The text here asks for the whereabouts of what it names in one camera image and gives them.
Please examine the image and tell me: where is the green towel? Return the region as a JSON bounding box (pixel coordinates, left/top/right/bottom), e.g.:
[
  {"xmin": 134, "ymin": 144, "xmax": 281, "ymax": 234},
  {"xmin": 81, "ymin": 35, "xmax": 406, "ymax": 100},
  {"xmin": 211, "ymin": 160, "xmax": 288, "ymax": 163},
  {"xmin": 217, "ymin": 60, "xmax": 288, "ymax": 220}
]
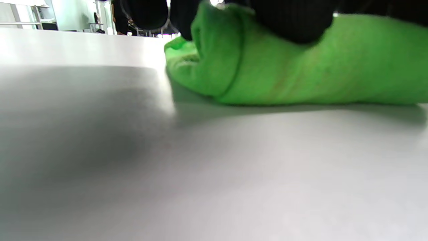
[{"xmin": 164, "ymin": 2, "xmax": 428, "ymax": 106}]

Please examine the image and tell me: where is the white wheeled metal frame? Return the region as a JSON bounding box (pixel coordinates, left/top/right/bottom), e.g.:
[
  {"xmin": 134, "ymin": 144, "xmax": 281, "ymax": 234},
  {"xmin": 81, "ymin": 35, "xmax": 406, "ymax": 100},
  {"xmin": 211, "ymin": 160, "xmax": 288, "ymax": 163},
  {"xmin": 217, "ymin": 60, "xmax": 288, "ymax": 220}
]
[{"xmin": 0, "ymin": 0, "xmax": 58, "ymax": 31}]

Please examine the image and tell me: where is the person's left hand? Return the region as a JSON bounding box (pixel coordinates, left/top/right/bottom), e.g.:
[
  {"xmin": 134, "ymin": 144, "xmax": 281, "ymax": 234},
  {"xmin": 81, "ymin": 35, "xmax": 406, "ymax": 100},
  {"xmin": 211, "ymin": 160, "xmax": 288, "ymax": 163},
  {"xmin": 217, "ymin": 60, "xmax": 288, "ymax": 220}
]
[{"xmin": 112, "ymin": 0, "xmax": 338, "ymax": 45}]

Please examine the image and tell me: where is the person's right hand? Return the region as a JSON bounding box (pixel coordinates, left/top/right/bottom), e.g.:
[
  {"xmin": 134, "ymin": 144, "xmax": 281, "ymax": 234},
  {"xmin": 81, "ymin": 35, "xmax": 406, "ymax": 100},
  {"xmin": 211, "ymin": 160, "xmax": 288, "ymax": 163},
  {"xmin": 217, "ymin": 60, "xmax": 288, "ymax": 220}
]
[{"xmin": 336, "ymin": 0, "xmax": 428, "ymax": 28}]

